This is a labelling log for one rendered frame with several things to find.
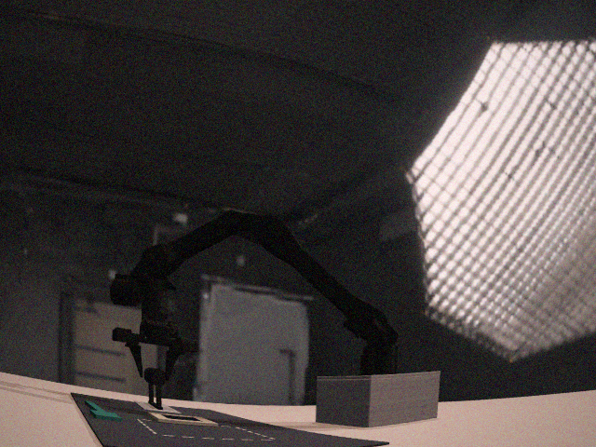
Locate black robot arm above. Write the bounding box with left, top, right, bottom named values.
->
left=110, top=210, right=401, bottom=376

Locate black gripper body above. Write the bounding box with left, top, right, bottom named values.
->
left=112, top=306, right=198, bottom=353

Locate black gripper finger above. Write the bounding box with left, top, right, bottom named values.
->
left=125, top=344, right=143, bottom=377
left=165, top=350, right=184, bottom=381

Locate beige square tile with black centre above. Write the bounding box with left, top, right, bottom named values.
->
left=148, top=412, right=218, bottom=427

